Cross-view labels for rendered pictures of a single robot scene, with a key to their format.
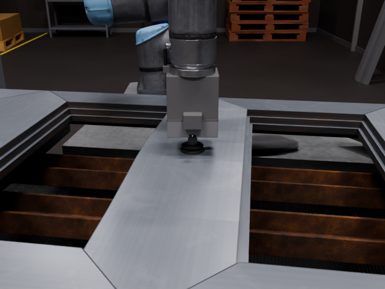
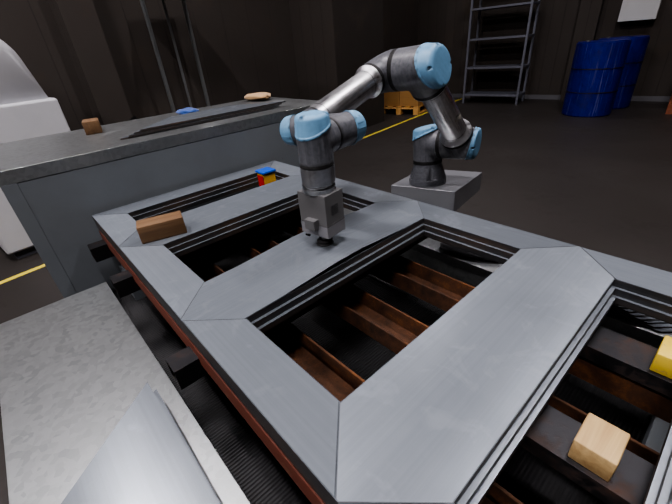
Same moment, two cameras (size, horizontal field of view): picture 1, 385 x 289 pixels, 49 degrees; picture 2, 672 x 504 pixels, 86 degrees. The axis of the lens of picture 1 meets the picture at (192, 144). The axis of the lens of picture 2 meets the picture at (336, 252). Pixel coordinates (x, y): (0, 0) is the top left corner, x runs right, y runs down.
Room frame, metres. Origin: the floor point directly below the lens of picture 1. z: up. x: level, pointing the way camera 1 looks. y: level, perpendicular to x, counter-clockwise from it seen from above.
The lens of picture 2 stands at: (0.11, -0.55, 1.30)
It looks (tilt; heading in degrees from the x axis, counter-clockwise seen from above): 30 degrees down; 42
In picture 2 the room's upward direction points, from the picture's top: 5 degrees counter-clockwise
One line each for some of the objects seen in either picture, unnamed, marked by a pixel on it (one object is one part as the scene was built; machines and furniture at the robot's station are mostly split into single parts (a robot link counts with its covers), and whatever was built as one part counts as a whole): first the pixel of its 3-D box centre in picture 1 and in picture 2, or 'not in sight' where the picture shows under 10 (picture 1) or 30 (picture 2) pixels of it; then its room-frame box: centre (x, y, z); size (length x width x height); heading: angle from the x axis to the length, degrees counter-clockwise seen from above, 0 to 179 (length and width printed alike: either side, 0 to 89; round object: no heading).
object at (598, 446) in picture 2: not in sight; (598, 445); (0.54, -0.61, 0.79); 0.06 x 0.05 x 0.04; 172
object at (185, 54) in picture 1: (191, 50); (316, 175); (0.68, 0.00, 1.04); 0.08 x 0.08 x 0.05
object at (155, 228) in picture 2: not in sight; (161, 226); (0.48, 0.45, 0.89); 0.12 x 0.06 x 0.05; 157
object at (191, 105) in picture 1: (191, 100); (317, 209); (0.67, 0.00, 0.97); 0.10 x 0.09 x 0.16; 0
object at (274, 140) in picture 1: (263, 143); (472, 248); (1.13, -0.21, 0.70); 0.20 x 0.10 x 0.03; 98
